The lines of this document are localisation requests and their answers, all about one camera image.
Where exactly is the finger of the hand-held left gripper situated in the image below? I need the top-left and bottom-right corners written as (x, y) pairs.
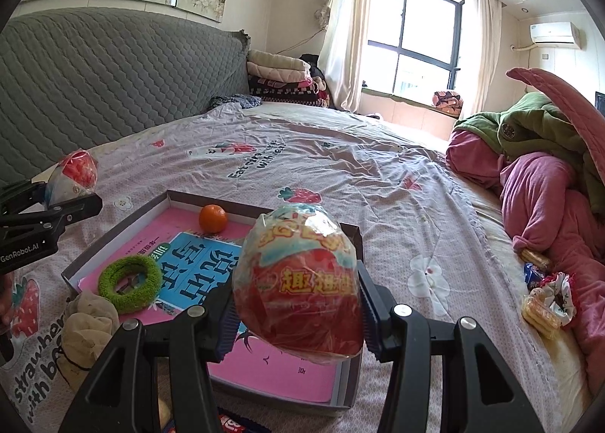
top-left (0, 179), bottom-right (50, 216)
top-left (0, 195), bottom-right (103, 245)

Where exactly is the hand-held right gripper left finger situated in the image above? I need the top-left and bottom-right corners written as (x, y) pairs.
top-left (57, 284), bottom-right (237, 433)

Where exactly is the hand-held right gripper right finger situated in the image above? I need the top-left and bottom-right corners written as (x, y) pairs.
top-left (355, 259), bottom-right (544, 433)

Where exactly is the mushroom print surprise egg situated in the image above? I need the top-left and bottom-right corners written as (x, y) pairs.
top-left (47, 149), bottom-right (99, 204)

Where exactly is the shallow grey cardboard box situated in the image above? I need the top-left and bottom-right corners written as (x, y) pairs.
top-left (61, 190), bottom-right (365, 410)

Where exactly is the yellow lettered surprise egg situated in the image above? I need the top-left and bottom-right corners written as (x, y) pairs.
top-left (233, 203), bottom-right (366, 366)

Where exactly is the green fuzzy ring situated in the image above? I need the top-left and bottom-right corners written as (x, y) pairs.
top-left (98, 254), bottom-right (164, 315)

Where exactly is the orange tangerine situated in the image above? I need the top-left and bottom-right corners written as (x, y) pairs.
top-left (199, 204), bottom-right (228, 234)

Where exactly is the pink workbook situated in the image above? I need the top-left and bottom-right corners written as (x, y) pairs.
top-left (78, 206), bottom-right (342, 404)

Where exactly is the grey quilted headboard cover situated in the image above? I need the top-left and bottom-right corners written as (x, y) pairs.
top-left (0, 6), bottom-right (251, 188)

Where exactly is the small blue packet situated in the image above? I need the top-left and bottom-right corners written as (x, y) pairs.
top-left (524, 263), bottom-right (546, 292)

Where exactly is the clear yellow biscuit packet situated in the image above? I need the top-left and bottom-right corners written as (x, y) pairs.
top-left (521, 289), bottom-right (563, 339)

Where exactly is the small yellow biscuit pack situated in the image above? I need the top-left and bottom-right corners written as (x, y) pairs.
top-left (520, 248), bottom-right (553, 270)

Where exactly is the dark patterned cloth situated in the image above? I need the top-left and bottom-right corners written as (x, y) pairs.
top-left (208, 93), bottom-right (262, 111)

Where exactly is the magenta fleece clothing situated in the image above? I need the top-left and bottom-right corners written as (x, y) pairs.
top-left (447, 129), bottom-right (605, 396)

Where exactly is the window sill bench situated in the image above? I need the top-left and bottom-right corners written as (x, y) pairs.
top-left (357, 88), bottom-right (459, 141)

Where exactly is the floral cushion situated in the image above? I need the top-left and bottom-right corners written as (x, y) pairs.
top-left (432, 89), bottom-right (464, 119)

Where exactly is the checkered folded blanket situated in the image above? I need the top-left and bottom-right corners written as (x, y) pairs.
top-left (249, 76), bottom-right (332, 107)

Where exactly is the green quilted jacket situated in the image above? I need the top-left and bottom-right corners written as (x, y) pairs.
top-left (454, 92), bottom-right (605, 216)

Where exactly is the pink folded blanket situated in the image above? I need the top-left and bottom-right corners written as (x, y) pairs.
top-left (248, 62), bottom-right (315, 86)

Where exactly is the cream folded blanket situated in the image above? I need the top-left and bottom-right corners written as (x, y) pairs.
top-left (247, 49), bottom-right (310, 77)

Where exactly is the black bag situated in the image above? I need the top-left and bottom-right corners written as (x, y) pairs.
top-left (299, 54), bottom-right (327, 84)

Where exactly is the black framed window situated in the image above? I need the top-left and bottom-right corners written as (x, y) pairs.
top-left (366, 0), bottom-right (466, 98)

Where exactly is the cream curtain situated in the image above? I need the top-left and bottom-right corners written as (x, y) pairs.
top-left (454, 0), bottom-right (503, 126)
top-left (319, 0), bottom-right (376, 112)

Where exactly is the pink quilted blanket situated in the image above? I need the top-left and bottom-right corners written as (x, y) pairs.
top-left (506, 67), bottom-right (605, 216)

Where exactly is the white air conditioner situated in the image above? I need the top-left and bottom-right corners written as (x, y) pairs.
top-left (528, 22), bottom-right (581, 50)

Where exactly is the sheer drawstring bag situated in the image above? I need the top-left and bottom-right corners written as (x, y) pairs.
top-left (61, 291), bottom-right (121, 396)

